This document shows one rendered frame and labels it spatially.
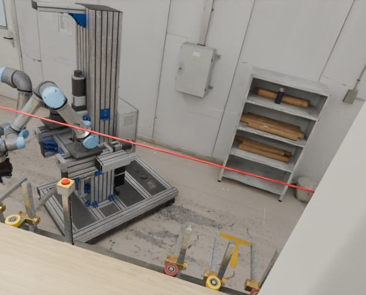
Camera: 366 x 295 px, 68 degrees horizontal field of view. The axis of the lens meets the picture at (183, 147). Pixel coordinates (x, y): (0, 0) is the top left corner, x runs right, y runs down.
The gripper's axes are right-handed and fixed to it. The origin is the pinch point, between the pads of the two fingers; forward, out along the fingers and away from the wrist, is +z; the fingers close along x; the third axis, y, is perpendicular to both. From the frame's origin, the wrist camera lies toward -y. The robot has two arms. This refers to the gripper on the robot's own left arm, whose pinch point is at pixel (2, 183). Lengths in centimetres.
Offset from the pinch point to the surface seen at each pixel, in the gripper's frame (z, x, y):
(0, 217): 18.2, -12.8, -3.8
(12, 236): 2.6, -43.8, 8.1
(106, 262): 3, -74, 55
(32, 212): 4.7, -26.2, 17.4
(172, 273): 3, -92, 89
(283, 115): 8, 71, 308
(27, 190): -14.7, -26.0, 17.5
